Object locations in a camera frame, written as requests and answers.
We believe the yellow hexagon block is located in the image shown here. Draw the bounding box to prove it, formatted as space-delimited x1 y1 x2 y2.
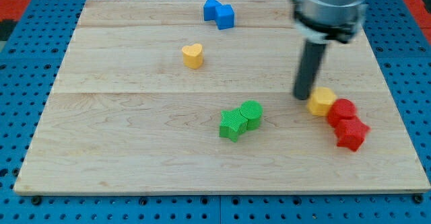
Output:
306 87 337 116

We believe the red star block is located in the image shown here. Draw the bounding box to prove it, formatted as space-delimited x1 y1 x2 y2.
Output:
334 116 371 152

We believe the light wooden board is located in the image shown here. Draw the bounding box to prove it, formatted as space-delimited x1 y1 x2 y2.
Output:
14 0 430 196

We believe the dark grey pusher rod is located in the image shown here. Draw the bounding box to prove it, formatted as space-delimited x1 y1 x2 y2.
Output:
293 40 327 100

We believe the blue cube block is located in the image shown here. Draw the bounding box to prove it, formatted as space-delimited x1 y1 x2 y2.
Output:
215 5 235 30

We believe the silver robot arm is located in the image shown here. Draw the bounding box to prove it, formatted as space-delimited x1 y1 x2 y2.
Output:
292 0 366 44

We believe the yellow heart block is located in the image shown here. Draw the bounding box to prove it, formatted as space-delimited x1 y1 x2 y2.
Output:
182 43 203 69

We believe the green star block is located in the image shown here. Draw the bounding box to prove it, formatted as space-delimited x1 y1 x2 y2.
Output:
219 108 248 143

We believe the blue pentagon block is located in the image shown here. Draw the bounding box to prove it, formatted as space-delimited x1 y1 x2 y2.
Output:
203 0 222 21

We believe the green cylinder block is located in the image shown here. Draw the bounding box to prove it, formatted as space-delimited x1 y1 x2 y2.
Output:
240 100 263 130

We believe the red cylinder block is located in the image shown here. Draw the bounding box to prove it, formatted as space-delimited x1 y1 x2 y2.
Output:
327 98 357 128

